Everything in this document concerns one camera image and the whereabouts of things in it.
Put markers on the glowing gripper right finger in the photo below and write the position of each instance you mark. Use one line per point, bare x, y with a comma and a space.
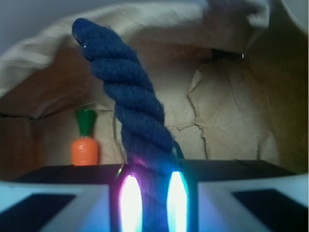
237, 196

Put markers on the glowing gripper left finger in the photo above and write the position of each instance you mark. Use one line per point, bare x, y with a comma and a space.
103, 198

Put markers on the orange toy carrot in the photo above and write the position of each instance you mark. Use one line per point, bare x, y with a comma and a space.
85, 149

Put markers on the brown paper bag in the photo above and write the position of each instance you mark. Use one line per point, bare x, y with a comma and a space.
232, 76

